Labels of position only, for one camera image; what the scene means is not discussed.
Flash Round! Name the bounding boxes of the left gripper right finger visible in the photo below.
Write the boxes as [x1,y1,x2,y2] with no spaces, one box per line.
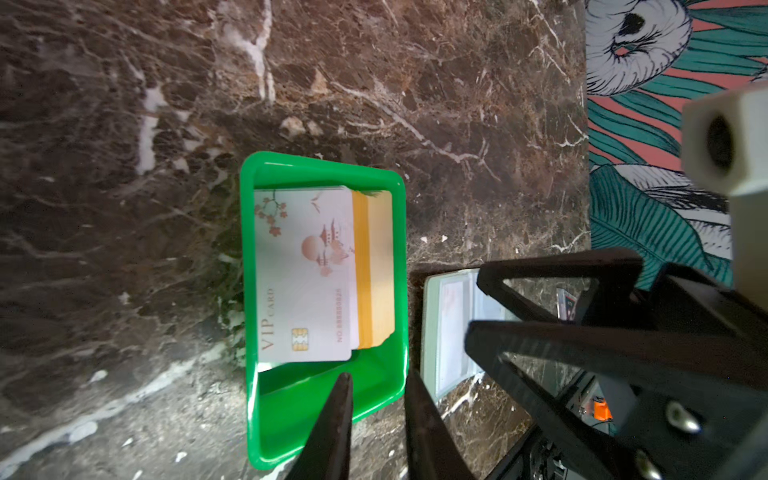
[405,370,475,480]

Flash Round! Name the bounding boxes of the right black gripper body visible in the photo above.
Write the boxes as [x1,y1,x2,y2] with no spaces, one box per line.
[612,264,767,479]

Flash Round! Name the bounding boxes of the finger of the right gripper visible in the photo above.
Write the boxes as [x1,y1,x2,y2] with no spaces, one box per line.
[477,248,643,327]
[464,319,768,480]

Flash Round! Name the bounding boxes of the green plastic card tray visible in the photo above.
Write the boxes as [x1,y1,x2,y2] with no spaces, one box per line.
[240,152,409,470]

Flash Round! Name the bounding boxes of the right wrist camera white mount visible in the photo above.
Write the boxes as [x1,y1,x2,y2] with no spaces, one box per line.
[681,81,767,309]

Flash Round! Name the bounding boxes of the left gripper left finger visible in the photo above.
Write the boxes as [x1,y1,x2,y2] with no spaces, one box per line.
[286,372,353,480]

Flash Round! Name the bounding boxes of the orange plastic clip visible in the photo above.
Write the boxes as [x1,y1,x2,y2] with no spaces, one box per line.
[592,397,613,422]

